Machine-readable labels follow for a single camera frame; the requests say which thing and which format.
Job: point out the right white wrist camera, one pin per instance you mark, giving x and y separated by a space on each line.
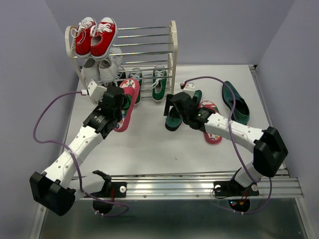
188 88

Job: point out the right red sneaker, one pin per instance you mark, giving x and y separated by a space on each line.
103 36

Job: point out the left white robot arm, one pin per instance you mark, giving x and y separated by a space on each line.
61 184

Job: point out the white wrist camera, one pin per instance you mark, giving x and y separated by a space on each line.
188 88
95 92

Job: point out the pink flip-flop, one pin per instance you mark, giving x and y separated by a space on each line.
209 137
131 89

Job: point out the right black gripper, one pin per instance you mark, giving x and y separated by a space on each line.
167 104

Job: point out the right white sneaker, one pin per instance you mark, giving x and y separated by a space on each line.
109 66

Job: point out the left red sneaker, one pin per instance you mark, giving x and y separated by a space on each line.
82 36

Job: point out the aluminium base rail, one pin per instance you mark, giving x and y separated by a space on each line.
200 186

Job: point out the cream metal shoe rack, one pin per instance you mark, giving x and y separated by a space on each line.
144 48

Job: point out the left white sneaker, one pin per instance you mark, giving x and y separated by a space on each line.
91 70

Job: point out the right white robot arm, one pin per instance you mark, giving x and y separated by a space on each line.
267 146

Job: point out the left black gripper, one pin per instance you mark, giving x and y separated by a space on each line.
122 107

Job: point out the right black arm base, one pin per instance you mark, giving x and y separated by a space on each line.
231 189

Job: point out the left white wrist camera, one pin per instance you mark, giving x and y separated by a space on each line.
95 92

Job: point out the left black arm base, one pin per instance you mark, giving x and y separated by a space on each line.
110 190

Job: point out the right black sneaker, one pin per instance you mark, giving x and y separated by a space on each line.
120 76

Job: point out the left dark green loafer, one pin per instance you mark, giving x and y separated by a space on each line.
173 120

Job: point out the white sneaker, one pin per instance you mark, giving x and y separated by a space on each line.
91 70
109 66

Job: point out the red sneaker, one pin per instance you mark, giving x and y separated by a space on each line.
103 36
82 36

